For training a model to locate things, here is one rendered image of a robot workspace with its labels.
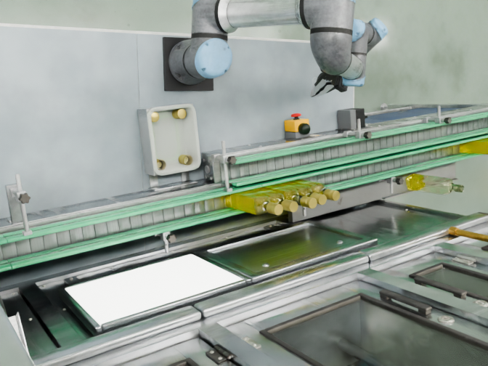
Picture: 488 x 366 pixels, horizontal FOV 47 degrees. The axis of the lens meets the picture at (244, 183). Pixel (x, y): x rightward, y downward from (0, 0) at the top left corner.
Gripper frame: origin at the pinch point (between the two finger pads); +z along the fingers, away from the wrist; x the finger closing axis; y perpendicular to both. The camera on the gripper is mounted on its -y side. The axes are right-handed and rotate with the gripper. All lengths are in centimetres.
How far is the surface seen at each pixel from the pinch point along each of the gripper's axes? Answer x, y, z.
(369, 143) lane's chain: -33.1, -5.7, 3.1
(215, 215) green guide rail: 28, -45, 34
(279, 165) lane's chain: 5.5, -22.6, 20.1
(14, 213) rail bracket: 85, -53, 54
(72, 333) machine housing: 72, -94, 40
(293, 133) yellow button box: -0.7, -7.4, 14.4
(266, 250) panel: 17, -63, 24
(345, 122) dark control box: -24.1, 3.5, 4.9
